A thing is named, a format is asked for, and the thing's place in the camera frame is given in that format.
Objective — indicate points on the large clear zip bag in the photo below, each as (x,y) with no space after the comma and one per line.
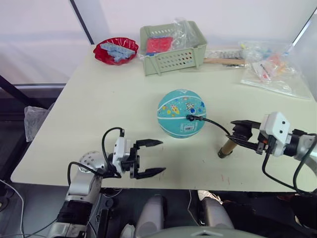
(272,83)

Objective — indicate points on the white sneaker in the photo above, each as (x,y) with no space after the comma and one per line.
(208,196)

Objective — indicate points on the crumpled translucent bag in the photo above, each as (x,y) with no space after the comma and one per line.
(34,121)

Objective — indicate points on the clear packet of small parts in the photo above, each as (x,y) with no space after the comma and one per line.
(223,53)

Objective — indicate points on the white printed card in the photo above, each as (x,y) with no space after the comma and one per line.
(260,70)

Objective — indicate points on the wooden stick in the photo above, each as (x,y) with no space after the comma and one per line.
(223,61)

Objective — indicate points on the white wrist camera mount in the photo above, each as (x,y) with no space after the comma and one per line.
(120,151)
(277,129)

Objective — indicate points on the grey curved robot torso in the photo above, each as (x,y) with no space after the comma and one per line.
(203,233)

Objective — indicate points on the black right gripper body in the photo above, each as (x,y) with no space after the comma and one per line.
(262,147)

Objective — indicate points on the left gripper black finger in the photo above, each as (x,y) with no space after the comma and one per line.
(151,172)
(148,142)

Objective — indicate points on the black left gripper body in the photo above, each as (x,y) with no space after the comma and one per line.
(134,163)

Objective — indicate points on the pale green perforated basket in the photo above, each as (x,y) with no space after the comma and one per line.
(173,59)

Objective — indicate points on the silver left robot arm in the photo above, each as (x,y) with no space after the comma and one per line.
(84,183)

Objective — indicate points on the red plastic bowl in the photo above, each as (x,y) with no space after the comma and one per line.
(101,55)

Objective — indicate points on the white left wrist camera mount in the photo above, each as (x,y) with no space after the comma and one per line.
(120,151)

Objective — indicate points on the person in dark trousers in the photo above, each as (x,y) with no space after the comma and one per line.
(260,213)

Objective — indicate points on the red textured pad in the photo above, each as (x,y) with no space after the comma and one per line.
(158,44)

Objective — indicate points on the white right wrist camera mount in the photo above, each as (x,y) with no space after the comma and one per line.
(277,129)

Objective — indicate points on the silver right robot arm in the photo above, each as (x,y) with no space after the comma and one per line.
(303,146)

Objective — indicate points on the teal space print ball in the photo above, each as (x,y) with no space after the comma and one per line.
(173,124)

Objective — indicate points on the black diagonal metal bar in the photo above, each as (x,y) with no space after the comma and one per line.
(15,93)

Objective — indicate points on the grey rounded shape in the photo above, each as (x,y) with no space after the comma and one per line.
(151,215)
(215,215)

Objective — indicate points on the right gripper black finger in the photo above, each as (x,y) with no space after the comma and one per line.
(244,125)
(244,143)

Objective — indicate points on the dark window frame post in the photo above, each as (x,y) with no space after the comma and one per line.
(83,22)
(303,28)

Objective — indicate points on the crumpled clear plastic bag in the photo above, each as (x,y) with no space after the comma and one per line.
(183,34)

